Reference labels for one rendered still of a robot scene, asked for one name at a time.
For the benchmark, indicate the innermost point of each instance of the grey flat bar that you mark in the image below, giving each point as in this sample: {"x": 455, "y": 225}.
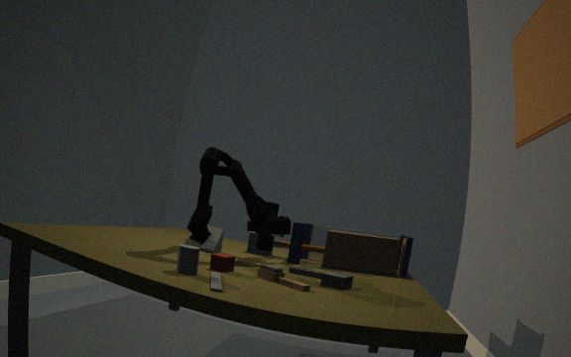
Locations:
{"x": 216, "y": 285}

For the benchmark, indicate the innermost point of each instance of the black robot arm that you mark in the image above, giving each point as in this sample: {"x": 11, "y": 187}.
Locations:
{"x": 256, "y": 208}

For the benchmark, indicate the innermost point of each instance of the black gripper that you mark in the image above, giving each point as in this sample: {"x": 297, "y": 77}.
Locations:
{"x": 265, "y": 241}

